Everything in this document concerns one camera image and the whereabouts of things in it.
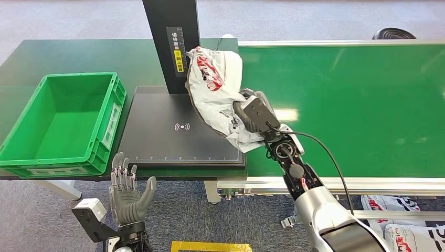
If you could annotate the white red printed package bag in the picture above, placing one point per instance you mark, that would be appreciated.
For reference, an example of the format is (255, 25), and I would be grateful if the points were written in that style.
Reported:
(217, 90)

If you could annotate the black weighing scale platform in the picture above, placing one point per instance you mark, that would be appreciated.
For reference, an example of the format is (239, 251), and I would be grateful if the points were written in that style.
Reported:
(167, 139)

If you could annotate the white table leg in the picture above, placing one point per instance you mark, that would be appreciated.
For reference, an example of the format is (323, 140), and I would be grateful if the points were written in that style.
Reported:
(61, 189)
(211, 193)

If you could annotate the green plastic crate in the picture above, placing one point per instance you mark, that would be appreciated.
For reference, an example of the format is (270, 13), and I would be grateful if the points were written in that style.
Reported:
(66, 121)

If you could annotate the aluminium conveyor frame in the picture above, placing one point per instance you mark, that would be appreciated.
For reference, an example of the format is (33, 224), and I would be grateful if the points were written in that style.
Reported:
(382, 184)

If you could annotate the yellow floor tape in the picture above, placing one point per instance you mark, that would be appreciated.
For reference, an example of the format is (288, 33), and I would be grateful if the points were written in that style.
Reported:
(208, 247)

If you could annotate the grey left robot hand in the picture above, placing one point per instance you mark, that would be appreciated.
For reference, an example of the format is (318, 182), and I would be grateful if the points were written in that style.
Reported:
(127, 201)

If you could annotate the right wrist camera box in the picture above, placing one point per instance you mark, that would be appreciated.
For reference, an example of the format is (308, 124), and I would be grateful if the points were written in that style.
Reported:
(260, 114)

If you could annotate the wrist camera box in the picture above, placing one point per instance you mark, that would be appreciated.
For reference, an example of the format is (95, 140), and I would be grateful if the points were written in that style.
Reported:
(260, 114)
(92, 215)

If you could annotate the small white round object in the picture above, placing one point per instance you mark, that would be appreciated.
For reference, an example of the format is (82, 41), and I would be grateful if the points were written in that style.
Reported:
(227, 36)

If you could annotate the dark green table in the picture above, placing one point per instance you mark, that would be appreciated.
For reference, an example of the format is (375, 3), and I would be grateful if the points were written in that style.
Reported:
(69, 55)

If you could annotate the green conveyor belt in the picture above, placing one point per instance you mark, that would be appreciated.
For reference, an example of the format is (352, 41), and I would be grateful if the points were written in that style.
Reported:
(347, 111)

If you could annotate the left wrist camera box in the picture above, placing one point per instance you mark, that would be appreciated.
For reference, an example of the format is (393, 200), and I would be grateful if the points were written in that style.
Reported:
(92, 215)

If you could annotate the black round ribbed object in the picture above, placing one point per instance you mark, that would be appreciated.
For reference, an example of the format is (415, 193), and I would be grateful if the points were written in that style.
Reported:
(393, 34)

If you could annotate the black scale column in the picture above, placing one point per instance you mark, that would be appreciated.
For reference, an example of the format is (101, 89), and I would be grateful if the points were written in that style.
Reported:
(167, 41)

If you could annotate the white printed package on floor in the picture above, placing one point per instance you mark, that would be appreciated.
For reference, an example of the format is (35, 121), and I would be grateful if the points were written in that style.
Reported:
(389, 205)
(413, 238)

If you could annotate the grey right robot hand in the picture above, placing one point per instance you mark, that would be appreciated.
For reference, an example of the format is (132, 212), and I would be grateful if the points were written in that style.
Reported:
(245, 120)

